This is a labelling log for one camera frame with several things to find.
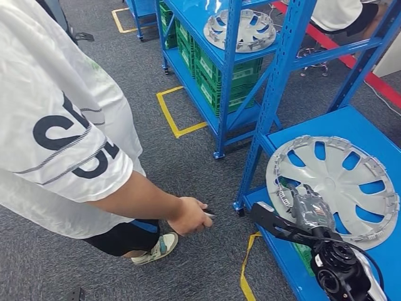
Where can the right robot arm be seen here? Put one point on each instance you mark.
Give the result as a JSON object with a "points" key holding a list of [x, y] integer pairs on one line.
{"points": [[338, 266]]}

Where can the white desk panel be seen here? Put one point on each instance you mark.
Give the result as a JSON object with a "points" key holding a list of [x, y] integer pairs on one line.
{"points": [[388, 60]]}

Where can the chrome chair base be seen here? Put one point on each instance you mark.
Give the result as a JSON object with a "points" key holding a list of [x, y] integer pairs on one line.
{"points": [[313, 62]]}

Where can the green plastic crate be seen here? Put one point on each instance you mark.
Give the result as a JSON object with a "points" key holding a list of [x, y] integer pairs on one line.
{"points": [[167, 25], [185, 45], [305, 259], [216, 70], [219, 99]]}

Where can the black humanoid robot body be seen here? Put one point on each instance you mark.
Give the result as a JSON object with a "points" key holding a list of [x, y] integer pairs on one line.
{"points": [[54, 12]]}

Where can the person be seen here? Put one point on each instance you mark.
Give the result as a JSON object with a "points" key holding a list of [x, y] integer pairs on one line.
{"points": [[47, 104], [335, 14]]}

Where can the person's right hand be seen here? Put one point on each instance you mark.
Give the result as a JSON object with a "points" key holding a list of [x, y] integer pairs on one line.
{"points": [[188, 216]]}

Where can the yellow floor tape marking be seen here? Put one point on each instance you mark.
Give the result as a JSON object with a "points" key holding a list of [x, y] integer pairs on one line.
{"points": [[170, 116], [246, 266], [118, 23]]}

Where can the red floor tape line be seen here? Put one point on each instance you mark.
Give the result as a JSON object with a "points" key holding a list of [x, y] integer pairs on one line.
{"points": [[382, 85]]}

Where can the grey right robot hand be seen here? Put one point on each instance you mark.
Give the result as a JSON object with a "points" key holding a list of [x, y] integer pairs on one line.
{"points": [[313, 212]]}

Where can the blue metal shelf rack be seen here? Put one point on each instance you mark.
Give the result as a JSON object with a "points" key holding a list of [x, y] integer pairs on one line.
{"points": [[141, 8], [225, 104], [257, 124]]}

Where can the grey plastic hubcap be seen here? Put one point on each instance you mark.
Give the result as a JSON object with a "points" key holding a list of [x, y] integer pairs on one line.
{"points": [[247, 31], [332, 178]]}

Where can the person's right forearm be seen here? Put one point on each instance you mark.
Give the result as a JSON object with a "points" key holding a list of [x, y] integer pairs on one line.
{"points": [[138, 199]]}

